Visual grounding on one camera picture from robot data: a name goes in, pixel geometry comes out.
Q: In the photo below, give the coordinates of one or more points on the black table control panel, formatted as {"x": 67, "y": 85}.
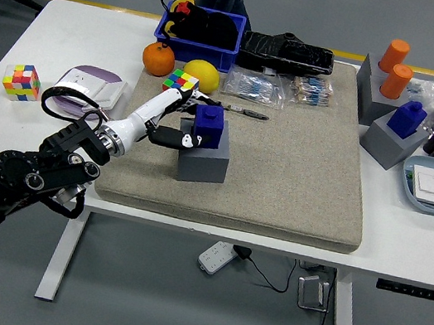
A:
{"x": 409, "y": 289}

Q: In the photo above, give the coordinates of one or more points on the orange cylinder stamp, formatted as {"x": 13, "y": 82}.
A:
{"x": 395, "y": 80}
{"x": 393, "y": 55}

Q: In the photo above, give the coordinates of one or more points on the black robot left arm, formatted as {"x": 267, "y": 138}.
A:
{"x": 17, "y": 173}

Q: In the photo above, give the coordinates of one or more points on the silver metal bracket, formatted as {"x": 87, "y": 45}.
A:
{"x": 309, "y": 292}

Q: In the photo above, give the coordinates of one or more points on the white table leg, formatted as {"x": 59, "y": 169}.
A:
{"x": 345, "y": 320}
{"x": 61, "y": 257}

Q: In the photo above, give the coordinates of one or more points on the black round-holed part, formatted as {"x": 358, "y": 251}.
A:
{"x": 291, "y": 37}

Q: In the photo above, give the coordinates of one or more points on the white power strip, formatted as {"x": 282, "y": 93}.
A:
{"x": 217, "y": 257}

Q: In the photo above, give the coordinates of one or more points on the blue plastic bin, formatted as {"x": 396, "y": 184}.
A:
{"x": 202, "y": 55}

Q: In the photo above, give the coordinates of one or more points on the grey single-slot seal holder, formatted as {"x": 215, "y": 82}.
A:
{"x": 387, "y": 148}
{"x": 203, "y": 166}

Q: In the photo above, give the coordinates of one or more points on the yellow red toy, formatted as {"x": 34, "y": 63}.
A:
{"x": 183, "y": 0}

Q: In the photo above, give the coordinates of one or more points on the white wall socket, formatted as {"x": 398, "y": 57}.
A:
{"x": 80, "y": 81}

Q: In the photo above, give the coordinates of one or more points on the clear bag of blue resistors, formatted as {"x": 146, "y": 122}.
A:
{"x": 251, "y": 86}

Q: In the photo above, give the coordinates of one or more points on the clear bag of brown resistors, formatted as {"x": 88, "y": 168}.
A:
{"x": 311, "y": 91}

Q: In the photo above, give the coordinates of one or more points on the blue square seal stamp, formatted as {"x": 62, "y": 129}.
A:
{"x": 405, "y": 120}
{"x": 211, "y": 123}

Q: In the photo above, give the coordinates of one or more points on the black silver pen tool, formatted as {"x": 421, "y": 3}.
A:
{"x": 251, "y": 114}

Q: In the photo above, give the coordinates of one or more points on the grey double-slot holder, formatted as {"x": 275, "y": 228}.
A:
{"x": 372, "y": 103}

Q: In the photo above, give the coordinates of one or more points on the grey-brown fabric mat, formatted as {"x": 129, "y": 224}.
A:
{"x": 282, "y": 174}

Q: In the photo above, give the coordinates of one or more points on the yellow lemon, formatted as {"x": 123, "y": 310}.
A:
{"x": 202, "y": 73}

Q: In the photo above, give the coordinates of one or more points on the black plastic-wrapped keyboard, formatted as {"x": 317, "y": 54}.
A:
{"x": 286, "y": 57}

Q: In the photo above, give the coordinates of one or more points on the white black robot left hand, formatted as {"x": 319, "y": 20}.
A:
{"x": 145, "y": 116}

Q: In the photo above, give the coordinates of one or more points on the orange fruit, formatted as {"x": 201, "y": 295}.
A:
{"x": 158, "y": 59}

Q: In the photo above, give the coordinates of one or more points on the colourful puzzle cube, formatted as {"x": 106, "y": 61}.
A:
{"x": 181, "y": 78}
{"x": 21, "y": 82}

